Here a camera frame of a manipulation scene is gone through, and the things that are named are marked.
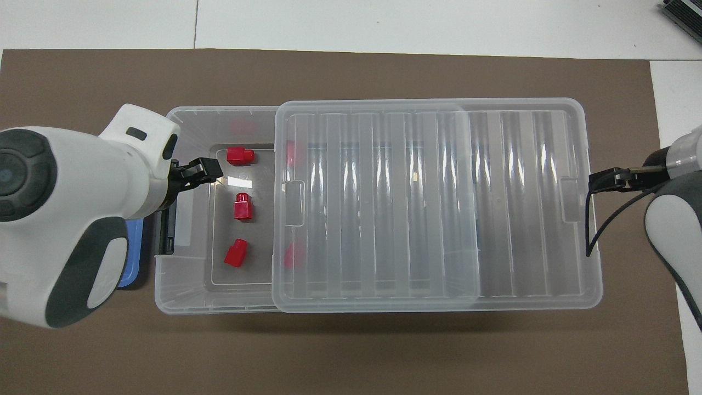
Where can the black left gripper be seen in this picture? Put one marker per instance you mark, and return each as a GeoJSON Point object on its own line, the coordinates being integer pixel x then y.
{"type": "Point", "coordinates": [174, 184]}

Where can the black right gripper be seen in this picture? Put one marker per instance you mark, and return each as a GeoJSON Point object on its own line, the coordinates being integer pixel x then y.
{"type": "Point", "coordinates": [655, 163]}

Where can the red plastic block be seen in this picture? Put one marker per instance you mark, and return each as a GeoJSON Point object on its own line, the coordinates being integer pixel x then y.
{"type": "Point", "coordinates": [294, 255]}
{"type": "Point", "coordinates": [243, 207]}
{"type": "Point", "coordinates": [236, 253]}
{"type": "Point", "coordinates": [238, 156]}
{"type": "Point", "coordinates": [294, 153]}

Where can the clear ribbed plastic lid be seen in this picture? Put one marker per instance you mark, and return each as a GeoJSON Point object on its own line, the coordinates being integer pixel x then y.
{"type": "Point", "coordinates": [439, 219]}

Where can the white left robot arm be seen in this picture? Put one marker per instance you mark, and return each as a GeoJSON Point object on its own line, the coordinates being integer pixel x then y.
{"type": "Point", "coordinates": [55, 219]}

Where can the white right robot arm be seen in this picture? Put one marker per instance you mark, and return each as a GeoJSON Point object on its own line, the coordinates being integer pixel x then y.
{"type": "Point", "coordinates": [677, 230]}

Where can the blue plastic tray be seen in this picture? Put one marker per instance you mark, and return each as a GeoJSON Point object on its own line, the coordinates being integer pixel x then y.
{"type": "Point", "coordinates": [134, 258]}

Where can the clear plastic storage box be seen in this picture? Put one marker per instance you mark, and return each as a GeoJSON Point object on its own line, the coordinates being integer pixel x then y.
{"type": "Point", "coordinates": [186, 285]}

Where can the grey ribbed device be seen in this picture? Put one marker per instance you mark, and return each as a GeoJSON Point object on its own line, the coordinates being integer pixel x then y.
{"type": "Point", "coordinates": [685, 16]}

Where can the brown table mat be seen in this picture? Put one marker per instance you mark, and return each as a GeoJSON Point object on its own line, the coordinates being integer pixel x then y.
{"type": "Point", "coordinates": [329, 356]}

